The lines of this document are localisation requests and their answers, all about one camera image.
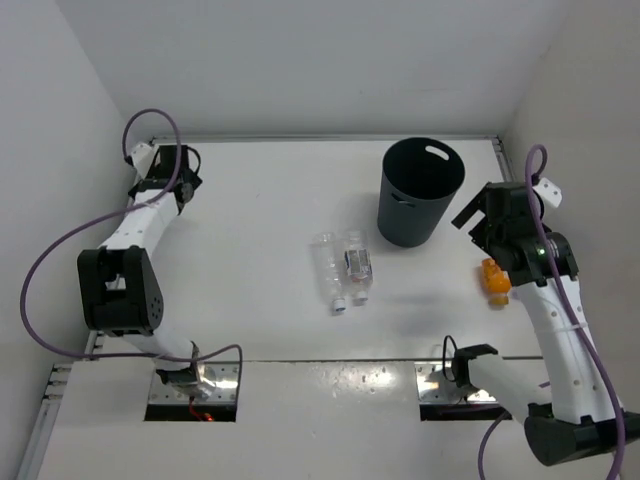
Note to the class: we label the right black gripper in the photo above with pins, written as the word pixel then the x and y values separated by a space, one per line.
pixel 469 211

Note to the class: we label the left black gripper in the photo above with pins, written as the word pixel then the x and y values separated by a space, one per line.
pixel 192 180

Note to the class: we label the orange plastic bottle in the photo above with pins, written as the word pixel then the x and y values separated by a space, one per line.
pixel 496 283

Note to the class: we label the clear labelled plastic bottle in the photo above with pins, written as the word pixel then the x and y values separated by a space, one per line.
pixel 358 265

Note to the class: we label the clear unlabelled plastic bottle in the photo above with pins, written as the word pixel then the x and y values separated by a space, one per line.
pixel 328 272

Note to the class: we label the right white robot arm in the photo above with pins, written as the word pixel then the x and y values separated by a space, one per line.
pixel 578 415

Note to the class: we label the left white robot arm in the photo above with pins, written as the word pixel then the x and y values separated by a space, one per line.
pixel 120 293

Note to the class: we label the dark grey plastic bin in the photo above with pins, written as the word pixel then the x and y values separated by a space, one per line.
pixel 420 177

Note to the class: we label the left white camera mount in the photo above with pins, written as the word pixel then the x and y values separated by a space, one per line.
pixel 141 157

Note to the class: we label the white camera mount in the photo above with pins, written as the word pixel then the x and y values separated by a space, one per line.
pixel 141 157
pixel 548 193

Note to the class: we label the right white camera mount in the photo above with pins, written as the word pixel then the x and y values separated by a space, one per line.
pixel 548 193

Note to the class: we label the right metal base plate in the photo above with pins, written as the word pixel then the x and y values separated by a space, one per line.
pixel 434 389

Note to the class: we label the metal base plate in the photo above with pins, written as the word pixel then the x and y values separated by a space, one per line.
pixel 434 389
pixel 215 387

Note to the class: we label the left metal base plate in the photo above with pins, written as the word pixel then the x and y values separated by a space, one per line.
pixel 215 387

